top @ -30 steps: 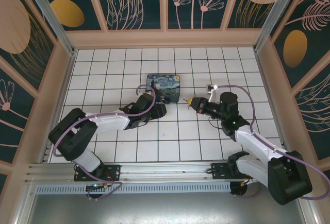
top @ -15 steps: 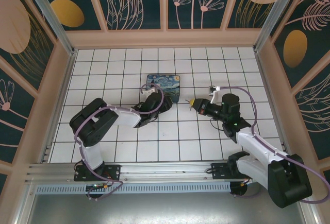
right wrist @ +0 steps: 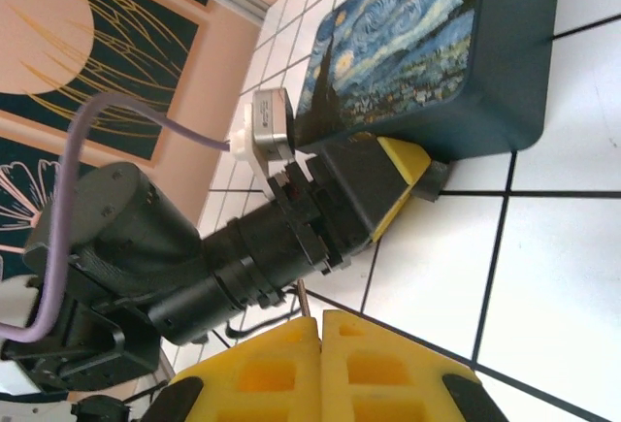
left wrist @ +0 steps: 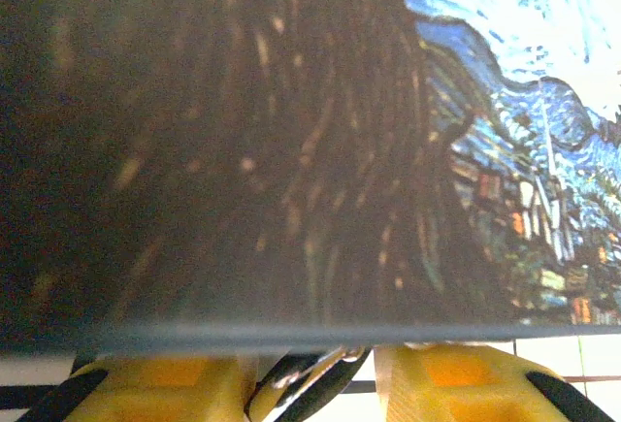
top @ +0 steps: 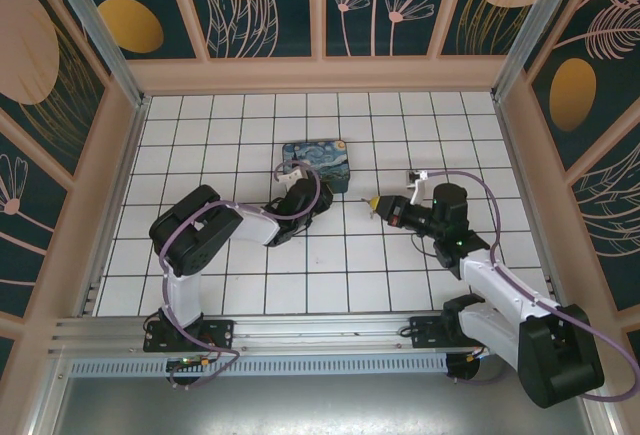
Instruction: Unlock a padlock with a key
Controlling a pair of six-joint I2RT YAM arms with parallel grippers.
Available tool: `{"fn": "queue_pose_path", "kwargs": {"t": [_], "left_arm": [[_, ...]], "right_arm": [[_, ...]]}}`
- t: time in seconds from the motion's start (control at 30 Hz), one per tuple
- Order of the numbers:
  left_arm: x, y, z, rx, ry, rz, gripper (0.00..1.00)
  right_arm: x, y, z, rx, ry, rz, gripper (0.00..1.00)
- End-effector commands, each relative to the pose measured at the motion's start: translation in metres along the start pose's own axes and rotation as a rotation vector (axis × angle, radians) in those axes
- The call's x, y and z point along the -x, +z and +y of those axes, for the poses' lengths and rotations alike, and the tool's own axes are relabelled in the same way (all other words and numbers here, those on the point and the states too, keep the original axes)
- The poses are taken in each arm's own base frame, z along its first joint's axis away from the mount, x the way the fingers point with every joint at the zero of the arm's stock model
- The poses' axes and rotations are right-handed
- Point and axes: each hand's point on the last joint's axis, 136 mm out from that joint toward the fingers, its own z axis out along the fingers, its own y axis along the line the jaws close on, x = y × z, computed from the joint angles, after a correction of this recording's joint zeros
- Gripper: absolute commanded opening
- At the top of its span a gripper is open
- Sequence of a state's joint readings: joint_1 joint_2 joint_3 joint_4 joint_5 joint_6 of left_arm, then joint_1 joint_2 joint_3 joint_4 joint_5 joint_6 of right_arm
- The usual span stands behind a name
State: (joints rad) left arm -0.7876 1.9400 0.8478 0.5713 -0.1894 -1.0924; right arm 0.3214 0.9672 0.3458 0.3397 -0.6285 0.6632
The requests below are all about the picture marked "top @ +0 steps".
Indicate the starry night print tin box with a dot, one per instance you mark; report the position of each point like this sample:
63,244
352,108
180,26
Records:
330,160

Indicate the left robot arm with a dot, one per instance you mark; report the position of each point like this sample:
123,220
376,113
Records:
250,227

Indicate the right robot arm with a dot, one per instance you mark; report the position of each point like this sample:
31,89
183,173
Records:
500,280

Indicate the pale disc gold stems panel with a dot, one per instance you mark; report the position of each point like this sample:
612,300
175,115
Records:
480,20

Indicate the orange oval pink leaves panel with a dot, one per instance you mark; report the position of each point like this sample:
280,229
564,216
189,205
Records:
600,80

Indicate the grey metal plate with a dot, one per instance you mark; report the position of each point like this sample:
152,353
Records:
325,405

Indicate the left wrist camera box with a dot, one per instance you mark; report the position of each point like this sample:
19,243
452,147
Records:
292,175

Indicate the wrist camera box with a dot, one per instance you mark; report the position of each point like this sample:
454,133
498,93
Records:
417,190
292,175

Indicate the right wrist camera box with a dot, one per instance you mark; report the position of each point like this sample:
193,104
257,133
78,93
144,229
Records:
417,190

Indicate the aluminium front rail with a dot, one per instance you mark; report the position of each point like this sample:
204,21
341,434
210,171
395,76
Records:
325,330

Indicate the pink leaf outlines wall panel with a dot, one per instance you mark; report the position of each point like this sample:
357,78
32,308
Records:
615,215

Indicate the pink flowers wall panel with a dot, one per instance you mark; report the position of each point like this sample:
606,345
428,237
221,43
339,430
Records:
360,30

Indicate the aluminium side rail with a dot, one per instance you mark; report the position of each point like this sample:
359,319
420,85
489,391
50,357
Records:
120,195

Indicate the large orange disc wall panel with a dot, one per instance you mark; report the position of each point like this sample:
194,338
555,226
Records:
250,15

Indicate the aluminium corner post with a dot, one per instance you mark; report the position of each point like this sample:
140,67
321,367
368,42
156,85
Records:
99,30
524,30

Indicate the small orange oval wall panel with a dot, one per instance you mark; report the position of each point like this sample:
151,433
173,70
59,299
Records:
150,5

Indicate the single pink flower wall panel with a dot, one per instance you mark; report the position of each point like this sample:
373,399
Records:
25,215

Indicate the large pale disc wall panel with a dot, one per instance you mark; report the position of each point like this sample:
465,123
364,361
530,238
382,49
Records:
40,80

